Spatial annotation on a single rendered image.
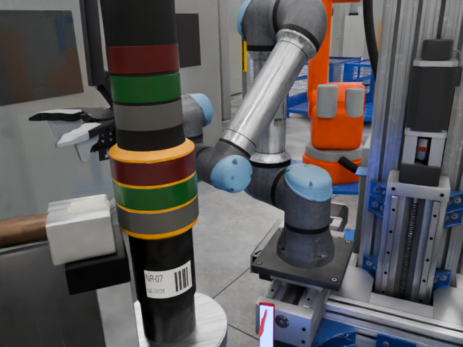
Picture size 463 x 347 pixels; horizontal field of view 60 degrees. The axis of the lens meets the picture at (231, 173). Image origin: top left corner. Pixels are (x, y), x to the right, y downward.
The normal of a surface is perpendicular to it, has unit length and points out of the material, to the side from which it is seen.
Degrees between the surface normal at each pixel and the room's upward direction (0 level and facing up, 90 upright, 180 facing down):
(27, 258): 36
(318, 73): 96
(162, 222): 90
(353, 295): 0
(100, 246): 90
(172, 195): 90
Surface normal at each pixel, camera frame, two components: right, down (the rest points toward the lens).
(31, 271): 0.33, -0.58
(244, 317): -0.03, -0.94
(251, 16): -0.77, 0.14
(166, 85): 0.73, 0.22
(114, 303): 0.35, 0.32
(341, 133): -0.15, 0.35
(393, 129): -0.42, 0.32
